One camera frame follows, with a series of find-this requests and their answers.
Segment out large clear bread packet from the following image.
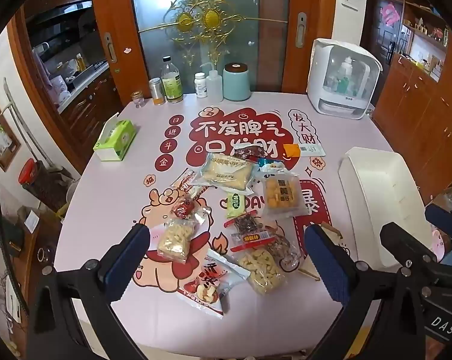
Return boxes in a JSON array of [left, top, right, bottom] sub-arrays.
[[190, 152, 257, 197]]

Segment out white sachet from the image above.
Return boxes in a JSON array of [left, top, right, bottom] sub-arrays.
[[299, 144, 327, 157]]

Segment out metal can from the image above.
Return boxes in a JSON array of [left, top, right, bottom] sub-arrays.
[[149, 78, 166, 105]]

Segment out pink door decoration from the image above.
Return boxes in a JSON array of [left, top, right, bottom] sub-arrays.
[[382, 3, 401, 25]]

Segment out glass bottle with green label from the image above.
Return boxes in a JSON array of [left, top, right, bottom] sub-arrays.
[[162, 56, 184, 104]]

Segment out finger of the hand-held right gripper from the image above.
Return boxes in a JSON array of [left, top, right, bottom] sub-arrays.
[[424, 202, 452, 239], [379, 222, 438, 271]]

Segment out clear packet of dark dates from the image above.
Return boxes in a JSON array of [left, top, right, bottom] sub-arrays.
[[230, 212, 283, 254]]

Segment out dark wooden door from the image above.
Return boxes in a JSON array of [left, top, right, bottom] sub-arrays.
[[361, 0, 404, 74]]

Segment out green tissue box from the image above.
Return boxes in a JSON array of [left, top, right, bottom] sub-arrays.
[[93, 119, 137, 162]]

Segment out white countertop sterilizer appliance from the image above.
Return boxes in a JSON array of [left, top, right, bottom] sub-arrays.
[[306, 38, 383, 121]]

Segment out dark chocolate snack packet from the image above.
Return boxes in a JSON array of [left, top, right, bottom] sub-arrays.
[[235, 146, 266, 160]]

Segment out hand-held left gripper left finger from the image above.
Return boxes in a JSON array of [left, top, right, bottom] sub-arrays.
[[29, 223, 152, 360]]

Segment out metal door handle plate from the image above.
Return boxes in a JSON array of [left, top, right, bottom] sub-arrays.
[[295, 12, 308, 49], [104, 32, 118, 64]]

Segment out wooden wall cabinet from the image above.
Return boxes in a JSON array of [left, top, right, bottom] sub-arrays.
[[372, 0, 452, 203]]

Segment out teal canister with brown lid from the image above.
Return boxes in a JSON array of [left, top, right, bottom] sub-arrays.
[[223, 62, 252, 102]]

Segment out clear pale cracker packet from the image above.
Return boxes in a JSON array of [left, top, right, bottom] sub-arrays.
[[156, 217, 197, 264]]

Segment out small red foil packet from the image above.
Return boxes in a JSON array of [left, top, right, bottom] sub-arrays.
[[171, 195, 212, 226]]

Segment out white squeeze bottle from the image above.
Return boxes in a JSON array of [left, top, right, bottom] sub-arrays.
[[201, 61, 224, 103]]

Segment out white packet with apple print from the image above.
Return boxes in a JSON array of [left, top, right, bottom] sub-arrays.
[[175, 248, 251, 317]]

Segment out cardboard box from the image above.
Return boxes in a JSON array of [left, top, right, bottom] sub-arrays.
[[430, 185, 452, 214]]

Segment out beige wafer packet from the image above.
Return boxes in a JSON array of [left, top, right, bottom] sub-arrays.
[[298, 223, 344, 282]]

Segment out kitchen counter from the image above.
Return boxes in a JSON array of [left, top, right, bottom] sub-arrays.
[[25, 0, 123, 151]]

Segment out white pill bottle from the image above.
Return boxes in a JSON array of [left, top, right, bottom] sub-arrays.
[[195, 72, 208, 99]]

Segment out small green snack packet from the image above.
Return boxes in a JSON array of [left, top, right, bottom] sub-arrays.
[[225, 192, 251, 219]]

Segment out white plastic bin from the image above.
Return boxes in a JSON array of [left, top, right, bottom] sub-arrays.
[[338, 147, 436, 271]]

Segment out yellow pastry packet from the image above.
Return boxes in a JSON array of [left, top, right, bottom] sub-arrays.
[[257, 165, 314, 221]]

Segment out gold door ornament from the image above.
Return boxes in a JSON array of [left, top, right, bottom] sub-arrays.
[[140, 0, 288, 64]]

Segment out clear nut bar packet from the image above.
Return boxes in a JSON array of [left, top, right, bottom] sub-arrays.
[[265, 234, 299, 271]]

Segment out frosted glass sliding door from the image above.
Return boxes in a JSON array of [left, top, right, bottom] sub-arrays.
[[128, 0, 290, 96]]

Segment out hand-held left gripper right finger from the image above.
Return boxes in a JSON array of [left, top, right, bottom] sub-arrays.
[[304, 224, 423, 360]]

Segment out yellowish puffed snack packet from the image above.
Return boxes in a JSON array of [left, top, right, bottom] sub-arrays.
[[235, 245, 287, 296]]

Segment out jar with red lid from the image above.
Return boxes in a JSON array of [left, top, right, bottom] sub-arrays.
[[18, 157, 75, 214]]

